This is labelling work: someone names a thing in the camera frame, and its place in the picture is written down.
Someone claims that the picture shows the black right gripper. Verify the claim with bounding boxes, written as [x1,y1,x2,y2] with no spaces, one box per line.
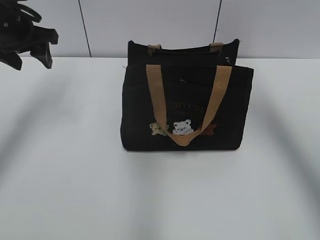
[0,14,59,71]

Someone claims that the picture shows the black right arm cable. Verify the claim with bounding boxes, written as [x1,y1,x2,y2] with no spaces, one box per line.
[14,0,43,25]

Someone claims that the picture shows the black tote bag tan handles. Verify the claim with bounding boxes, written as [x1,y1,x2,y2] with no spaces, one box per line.
[120,39,254,151]

